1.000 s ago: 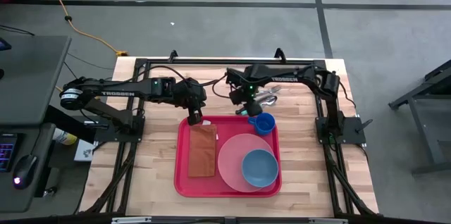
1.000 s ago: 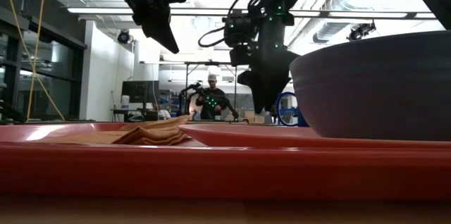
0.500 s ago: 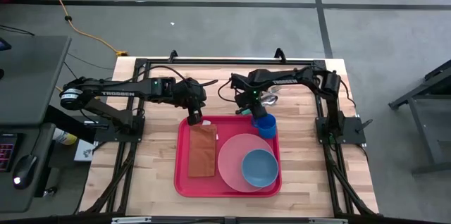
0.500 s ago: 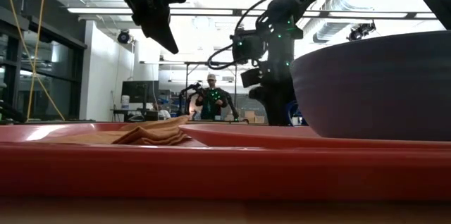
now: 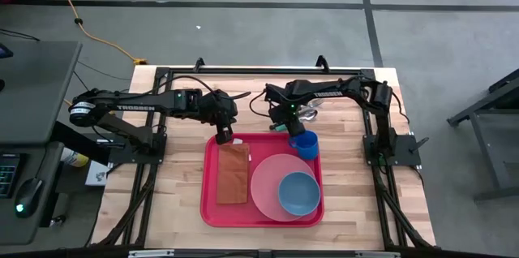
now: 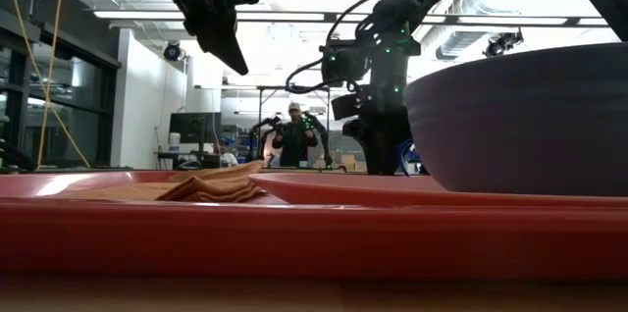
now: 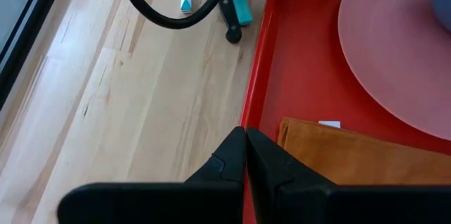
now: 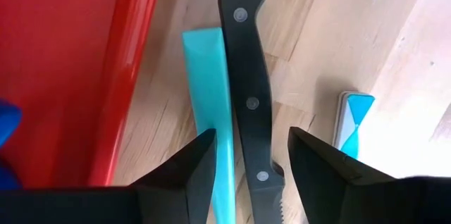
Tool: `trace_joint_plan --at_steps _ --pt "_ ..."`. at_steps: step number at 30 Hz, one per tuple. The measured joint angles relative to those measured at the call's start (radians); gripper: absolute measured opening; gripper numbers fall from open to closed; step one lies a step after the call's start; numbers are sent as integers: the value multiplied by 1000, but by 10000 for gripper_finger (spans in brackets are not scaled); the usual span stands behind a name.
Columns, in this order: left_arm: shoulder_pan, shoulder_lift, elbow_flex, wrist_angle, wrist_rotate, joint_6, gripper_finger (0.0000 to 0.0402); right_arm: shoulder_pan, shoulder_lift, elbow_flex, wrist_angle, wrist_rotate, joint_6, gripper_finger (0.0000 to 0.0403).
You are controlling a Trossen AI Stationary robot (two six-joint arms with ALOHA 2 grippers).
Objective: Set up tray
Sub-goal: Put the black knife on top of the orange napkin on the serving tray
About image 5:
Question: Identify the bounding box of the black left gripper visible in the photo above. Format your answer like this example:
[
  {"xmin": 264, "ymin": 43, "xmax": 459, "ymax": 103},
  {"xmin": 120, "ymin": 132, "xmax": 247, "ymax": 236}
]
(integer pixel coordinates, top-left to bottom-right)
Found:
[{"xmin": 200, "ymin": 89, "xmax": 239, "ymax": 146}]

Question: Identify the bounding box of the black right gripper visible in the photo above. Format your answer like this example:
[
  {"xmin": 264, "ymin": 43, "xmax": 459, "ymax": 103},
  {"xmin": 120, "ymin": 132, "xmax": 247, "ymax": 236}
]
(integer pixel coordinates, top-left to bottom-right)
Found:
[{"xmin": 277, "ymin": 101, "xmax": 307, "ymax": 138}]

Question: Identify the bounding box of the blue plastic cup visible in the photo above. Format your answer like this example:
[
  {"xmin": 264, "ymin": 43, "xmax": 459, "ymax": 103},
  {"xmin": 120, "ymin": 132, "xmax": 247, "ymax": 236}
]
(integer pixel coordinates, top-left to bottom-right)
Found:
[{"xmin": 287, "ymin": 129, "xmax": 320, "ymax": 161}]

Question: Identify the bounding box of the brown cloth napkin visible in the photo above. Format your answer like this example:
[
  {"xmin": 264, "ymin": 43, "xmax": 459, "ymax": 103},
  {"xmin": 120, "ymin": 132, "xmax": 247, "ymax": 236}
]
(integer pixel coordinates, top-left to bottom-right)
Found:
[{"xmin": 215, "ymin": 138, "xmax": 251, "ymax": 206}]

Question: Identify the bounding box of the pink plastic plate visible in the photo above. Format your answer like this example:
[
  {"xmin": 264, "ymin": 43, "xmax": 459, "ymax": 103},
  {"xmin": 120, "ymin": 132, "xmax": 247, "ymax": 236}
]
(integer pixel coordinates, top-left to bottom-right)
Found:
[{"xmin": 249, "ymin": 153, "xmax": 319, "ymax": 223}]

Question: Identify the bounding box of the blue-grey bowl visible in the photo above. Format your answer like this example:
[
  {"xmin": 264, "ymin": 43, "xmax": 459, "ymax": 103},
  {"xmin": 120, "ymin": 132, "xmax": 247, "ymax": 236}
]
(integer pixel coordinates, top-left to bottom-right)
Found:
[{"xmin": 277, "ymin": 170, "xmax": 322, "ymax": 217}]

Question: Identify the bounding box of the red plastic tray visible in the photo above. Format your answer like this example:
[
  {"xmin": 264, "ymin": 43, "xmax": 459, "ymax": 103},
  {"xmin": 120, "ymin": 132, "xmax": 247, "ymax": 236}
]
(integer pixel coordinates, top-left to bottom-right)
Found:
[{"xmin": 199, "ymin": 131, "xmax": 326, "ymax": 229}]

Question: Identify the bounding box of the white box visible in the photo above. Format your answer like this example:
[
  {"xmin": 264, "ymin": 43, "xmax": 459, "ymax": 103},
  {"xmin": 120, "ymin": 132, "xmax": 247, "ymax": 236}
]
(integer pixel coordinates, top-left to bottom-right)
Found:
[{"xmin": 84, "ymin": 160, "xmax": 111, "ymax": 187}]

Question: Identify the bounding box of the yellow white bottle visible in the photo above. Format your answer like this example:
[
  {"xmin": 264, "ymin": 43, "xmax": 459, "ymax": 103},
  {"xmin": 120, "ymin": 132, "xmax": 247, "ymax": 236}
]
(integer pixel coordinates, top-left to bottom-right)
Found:
[{"xmin": 59, "ymin": 147, "xmax": 90, "ymax": 169}]

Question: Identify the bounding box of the grey desk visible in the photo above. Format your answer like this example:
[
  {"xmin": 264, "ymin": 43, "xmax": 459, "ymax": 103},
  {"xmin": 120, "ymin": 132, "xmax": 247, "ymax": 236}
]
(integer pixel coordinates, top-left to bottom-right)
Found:
[{"xmin": 0, "ymin": 40, "xmax": 84, "ymax": 247}]

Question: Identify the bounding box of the dark grey side table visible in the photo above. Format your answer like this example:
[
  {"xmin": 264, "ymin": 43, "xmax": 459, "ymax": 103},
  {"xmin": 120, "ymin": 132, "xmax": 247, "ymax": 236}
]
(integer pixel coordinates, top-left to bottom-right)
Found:
[{"xmin": 445, "ymin": 67, "xmax": 519, "ymax": 203}]

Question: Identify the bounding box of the black computer mouse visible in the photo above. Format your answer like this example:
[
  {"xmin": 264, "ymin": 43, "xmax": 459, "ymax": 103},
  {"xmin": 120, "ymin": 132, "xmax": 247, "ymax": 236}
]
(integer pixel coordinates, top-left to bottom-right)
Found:
[{"xmin": 14, "ymin": 177, "xmax": 45, "ymax": 220}]

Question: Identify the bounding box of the black keyboard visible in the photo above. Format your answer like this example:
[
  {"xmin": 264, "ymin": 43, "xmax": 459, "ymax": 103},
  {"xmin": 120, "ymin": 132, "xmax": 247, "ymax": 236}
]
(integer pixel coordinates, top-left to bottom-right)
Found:
[{"xmin": 0, "ymin": 153, "xmax": 22, "ymax": 200}]

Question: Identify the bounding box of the black metal rig frame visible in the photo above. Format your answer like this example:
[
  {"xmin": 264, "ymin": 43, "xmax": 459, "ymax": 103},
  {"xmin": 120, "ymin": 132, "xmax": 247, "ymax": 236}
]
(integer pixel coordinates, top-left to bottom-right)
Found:
[{"xmin": 91, "ymin": 55, "xmax": 438, "ymax": 251}]

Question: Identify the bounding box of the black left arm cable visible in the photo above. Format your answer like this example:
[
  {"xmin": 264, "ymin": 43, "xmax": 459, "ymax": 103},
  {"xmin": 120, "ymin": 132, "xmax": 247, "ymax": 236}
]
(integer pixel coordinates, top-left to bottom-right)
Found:
[{"xmin": 160, "ymin": 74, "xmax": 253, "ymax": 101}]

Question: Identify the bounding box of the yellow extension cable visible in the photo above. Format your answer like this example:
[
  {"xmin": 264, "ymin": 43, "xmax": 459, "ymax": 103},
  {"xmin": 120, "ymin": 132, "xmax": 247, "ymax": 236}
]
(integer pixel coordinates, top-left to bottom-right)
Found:
[{"xmin": 43, "ymin": 0, "xmax": 149, "ymax": 67}]

